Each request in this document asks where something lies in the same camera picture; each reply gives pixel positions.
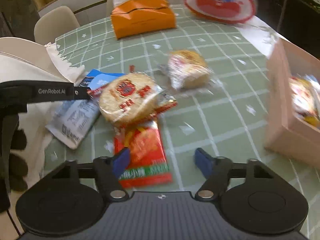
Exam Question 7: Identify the red snack packet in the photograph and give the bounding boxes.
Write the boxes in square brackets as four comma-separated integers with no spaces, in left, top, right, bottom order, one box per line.
[114,120,172,188]

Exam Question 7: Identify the blue white snack packet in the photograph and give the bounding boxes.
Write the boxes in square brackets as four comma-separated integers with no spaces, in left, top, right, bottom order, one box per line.
[46,69,123,150]

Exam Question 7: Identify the round rice cracker packet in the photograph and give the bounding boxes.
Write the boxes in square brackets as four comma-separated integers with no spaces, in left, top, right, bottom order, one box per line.
[88,65,177,128]

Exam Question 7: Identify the golden round cake packet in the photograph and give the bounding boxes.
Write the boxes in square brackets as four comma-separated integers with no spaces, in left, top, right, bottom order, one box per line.
[157,49,222,93]

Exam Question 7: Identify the white canvas tote bag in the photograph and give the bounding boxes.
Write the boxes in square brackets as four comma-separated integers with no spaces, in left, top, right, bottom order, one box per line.
[0,36,87,205]

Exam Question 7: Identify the pink cardboard box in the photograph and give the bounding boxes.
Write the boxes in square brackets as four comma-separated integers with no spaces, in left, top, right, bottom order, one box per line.
[264,38,319,168]

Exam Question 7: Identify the green grid tablecloth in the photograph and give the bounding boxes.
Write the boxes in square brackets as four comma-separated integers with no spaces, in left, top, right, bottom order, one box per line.
[56,5,319,239]

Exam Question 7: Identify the orange tissue box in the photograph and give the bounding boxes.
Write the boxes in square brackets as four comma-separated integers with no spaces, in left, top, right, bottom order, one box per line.
[111,0,176,39]

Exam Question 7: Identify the red white cartoon bag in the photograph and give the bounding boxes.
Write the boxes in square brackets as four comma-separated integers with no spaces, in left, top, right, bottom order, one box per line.
[183,0,257,25]

